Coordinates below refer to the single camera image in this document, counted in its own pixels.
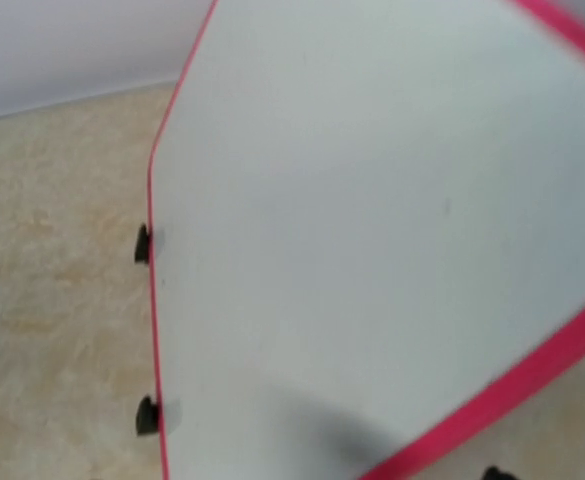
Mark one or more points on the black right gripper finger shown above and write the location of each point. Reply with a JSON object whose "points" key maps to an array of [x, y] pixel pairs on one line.
{"points": [[495, 473]]}

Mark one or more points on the pink framed whiteboard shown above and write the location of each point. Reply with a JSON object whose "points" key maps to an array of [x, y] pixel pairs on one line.
{"points": [[367, 232]]}

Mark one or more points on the wire whiteboard stand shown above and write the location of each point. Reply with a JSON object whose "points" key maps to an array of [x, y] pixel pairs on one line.
{"points": [[147, 420]]}

